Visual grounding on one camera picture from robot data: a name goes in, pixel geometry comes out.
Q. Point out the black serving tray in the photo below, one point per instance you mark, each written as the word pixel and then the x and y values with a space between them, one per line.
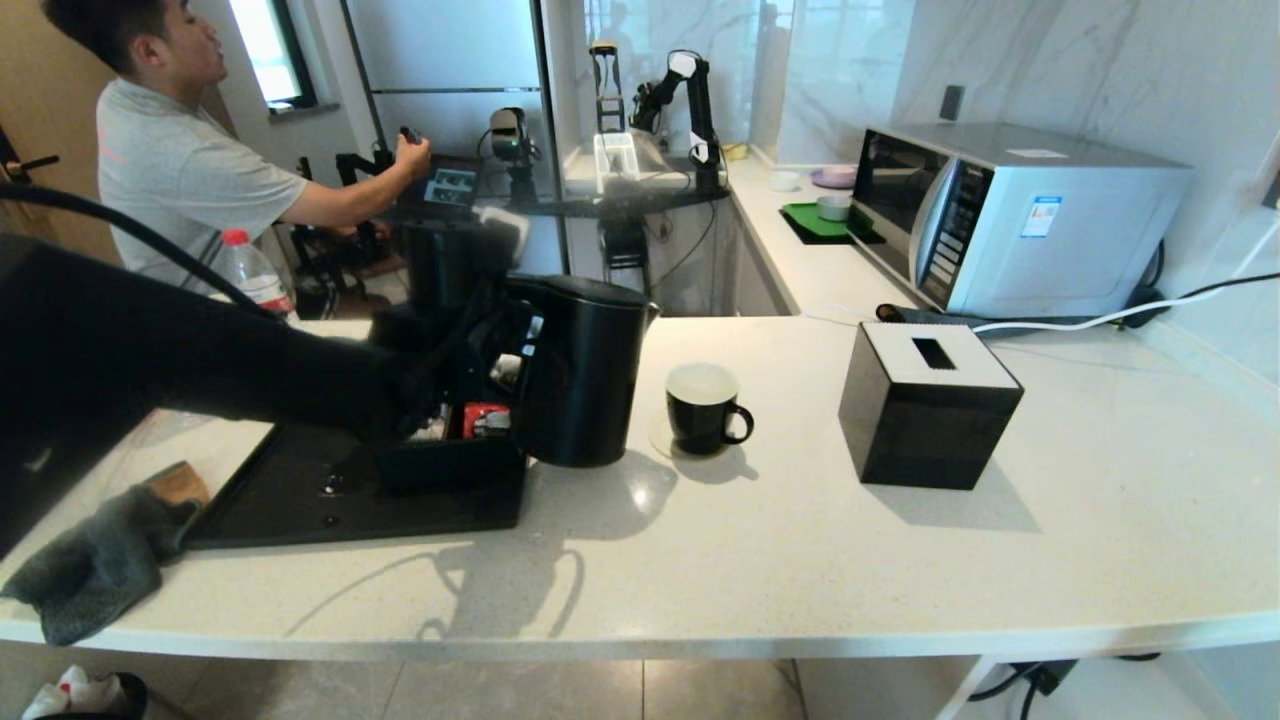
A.
pixel 300 510

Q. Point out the black mug white inside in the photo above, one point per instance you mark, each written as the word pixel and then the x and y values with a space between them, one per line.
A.
pixel 700 425

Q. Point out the black jointed control arm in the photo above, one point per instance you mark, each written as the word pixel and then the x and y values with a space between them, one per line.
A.
pixel 350 165

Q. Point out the black tissue box white top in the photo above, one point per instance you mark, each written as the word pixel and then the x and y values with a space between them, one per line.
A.
pixel 930 430

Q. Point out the black jointed arm white joint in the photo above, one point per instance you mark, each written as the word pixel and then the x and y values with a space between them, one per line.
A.
pixel 698 110

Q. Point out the dark wall socket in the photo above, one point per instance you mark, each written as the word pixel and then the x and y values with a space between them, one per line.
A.
pixel 951 105

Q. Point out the clear red-capped water bottle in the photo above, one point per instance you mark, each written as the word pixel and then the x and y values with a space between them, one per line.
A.
pixel 255 285

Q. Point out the black waste bin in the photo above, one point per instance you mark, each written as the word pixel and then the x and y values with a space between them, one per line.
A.
pixel 90 695

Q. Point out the black platform stand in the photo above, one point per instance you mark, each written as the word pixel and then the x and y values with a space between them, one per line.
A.
pixel 625 250

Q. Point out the black camera on stand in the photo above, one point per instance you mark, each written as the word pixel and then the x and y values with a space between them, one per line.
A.
pixel 510 135

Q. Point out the small wooden block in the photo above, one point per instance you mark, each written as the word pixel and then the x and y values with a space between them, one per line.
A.
pixel 180 485

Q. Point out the grey cloth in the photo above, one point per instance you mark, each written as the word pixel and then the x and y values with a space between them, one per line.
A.
pixel 90 570

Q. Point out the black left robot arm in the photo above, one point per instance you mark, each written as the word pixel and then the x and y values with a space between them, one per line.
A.
pixel 150 340

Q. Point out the small white bowl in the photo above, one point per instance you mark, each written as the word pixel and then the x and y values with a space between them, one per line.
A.
pixel 786 183

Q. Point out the black framed window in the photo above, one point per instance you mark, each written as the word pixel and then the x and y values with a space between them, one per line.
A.
pixel 265 50

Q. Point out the purple plate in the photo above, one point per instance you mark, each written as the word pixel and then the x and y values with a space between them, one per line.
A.
pixel 835 178

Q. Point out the white plastic basket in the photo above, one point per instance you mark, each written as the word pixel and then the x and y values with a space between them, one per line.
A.
pixel 617 165

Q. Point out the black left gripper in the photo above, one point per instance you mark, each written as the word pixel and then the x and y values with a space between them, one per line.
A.
pixel 440 350

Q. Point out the silver microwave oven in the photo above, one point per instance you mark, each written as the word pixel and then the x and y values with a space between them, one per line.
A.
pixel 1060 230

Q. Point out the silver refrigerator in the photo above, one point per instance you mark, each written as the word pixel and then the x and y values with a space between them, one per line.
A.
pixel 450 60

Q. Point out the small pale bowl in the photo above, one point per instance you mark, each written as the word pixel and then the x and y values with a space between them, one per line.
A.
pixel 834 210

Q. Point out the red drink packet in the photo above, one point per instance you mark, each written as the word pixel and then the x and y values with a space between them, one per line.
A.
pixel 487 420

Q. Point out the white tea bag packet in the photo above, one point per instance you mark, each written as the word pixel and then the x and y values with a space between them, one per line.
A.
pixel 432 428

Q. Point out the round translucent coaster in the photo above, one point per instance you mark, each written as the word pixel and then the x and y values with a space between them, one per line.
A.
pixel 657 438

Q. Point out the clear wrapped packet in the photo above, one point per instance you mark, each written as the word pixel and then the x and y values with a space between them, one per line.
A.
pixel 505 372

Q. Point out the black organizer box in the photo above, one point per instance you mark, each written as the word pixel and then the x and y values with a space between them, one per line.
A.
pixel 450 470

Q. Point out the green tray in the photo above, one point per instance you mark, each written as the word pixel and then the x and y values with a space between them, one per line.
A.
pixel 810 225

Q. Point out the black laptop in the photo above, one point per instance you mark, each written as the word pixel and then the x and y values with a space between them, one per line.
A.
pixel 450 185

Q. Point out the man in grey shirt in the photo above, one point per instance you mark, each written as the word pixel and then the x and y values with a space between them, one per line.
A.
pixel 180 170

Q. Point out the black electric kettle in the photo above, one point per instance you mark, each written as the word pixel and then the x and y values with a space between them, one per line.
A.
pixel 590 390

